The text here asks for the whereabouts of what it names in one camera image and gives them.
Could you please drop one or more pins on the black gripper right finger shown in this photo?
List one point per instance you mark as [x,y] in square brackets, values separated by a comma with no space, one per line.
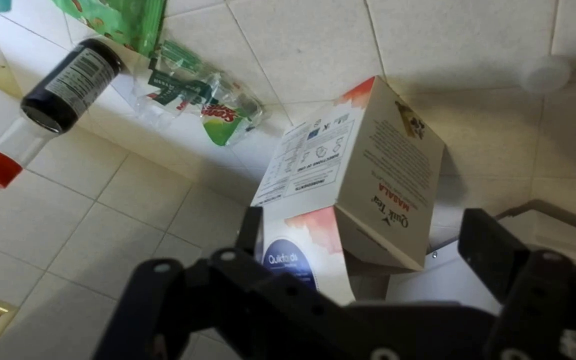
[535,300]

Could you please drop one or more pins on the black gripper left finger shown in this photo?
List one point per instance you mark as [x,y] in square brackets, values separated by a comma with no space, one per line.
[269,312]

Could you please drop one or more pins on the white box with orange corners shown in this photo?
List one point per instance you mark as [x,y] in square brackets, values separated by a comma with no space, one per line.
[368,167]

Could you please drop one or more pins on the soy sauce bottle orange cap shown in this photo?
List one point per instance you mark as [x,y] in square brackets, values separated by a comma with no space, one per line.
[61,87]

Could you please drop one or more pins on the green snack packet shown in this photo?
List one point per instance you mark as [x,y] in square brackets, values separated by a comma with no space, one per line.
[121,20]

